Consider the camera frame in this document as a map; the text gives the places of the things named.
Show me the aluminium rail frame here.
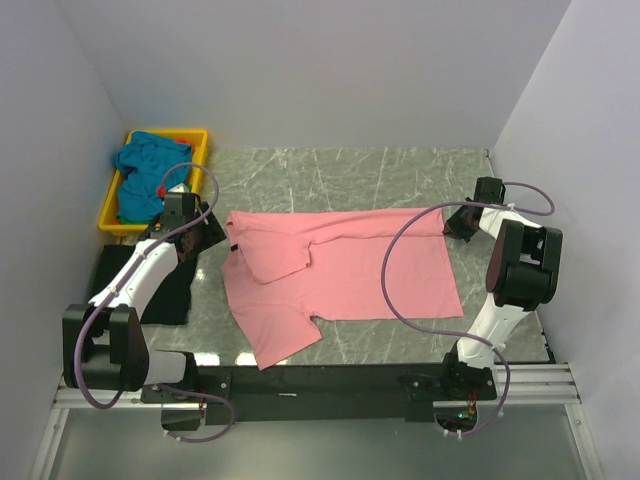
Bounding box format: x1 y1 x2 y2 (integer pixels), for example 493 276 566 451
31 363 602 479

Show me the orange t shirt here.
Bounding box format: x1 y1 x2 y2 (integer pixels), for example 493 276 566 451
173 138 195 150

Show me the pink t shirt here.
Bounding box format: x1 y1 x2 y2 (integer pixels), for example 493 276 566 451
222 208 463 370

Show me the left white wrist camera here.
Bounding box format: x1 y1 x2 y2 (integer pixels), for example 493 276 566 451
156 183 191 200

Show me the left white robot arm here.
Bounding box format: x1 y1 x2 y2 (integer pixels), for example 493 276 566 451
62 193 226 402

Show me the black base beam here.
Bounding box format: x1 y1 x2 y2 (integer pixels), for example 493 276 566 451
141 363 497 425

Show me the folded black t shirt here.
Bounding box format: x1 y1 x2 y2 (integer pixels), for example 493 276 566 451
89 245 197 326

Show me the teal t shirt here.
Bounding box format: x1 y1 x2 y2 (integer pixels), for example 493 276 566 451
114 131 193 224

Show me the green t shirt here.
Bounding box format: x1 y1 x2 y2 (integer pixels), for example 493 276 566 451
117 183 194 224

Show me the yellow plastic bin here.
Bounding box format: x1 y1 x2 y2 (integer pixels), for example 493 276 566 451
98 128 209 236

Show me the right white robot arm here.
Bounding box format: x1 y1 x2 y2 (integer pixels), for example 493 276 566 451
438 177 563 399

